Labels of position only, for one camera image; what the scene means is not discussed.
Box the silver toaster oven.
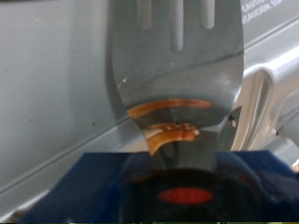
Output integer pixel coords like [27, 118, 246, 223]
[0, 0, 299, 220]

